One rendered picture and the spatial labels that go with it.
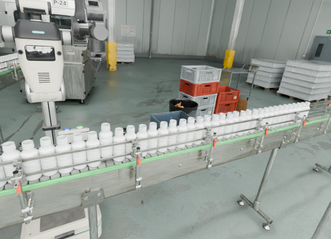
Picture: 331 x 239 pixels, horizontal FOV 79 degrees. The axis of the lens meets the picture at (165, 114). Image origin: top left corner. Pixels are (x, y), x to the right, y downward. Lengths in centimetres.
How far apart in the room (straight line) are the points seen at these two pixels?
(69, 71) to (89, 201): 374
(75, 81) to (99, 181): 373
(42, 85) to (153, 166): 84
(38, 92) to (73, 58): 312
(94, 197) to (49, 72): 79
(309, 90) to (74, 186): 689
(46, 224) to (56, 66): 112
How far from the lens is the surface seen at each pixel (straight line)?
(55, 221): 183
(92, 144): 93
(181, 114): 185
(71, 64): 452
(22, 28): 147
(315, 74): 720
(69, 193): 103
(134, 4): 1370
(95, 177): 100
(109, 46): 851
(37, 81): 143
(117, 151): 98
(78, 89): 465
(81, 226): 178
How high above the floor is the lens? 159
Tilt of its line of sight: 22 degrees down
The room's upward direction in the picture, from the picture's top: 5 degrees clockwise
